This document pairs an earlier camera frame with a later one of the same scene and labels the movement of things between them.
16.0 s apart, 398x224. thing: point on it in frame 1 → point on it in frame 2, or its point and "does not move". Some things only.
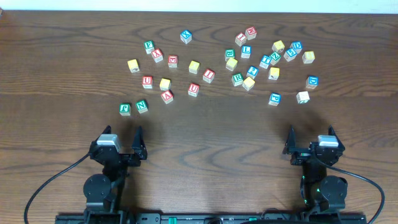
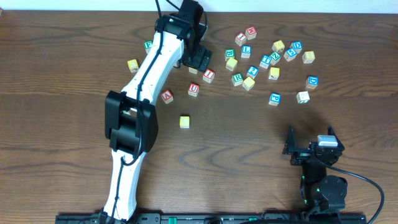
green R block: x=237 y=79 does not move
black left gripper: x=123 y=156 → x=198 y=58
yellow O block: x=193 y=67 does not move
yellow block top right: x=278 y=46 does not move
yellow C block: x=165 y=84 → x=184 y=122
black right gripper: x=308 y=154 does not move
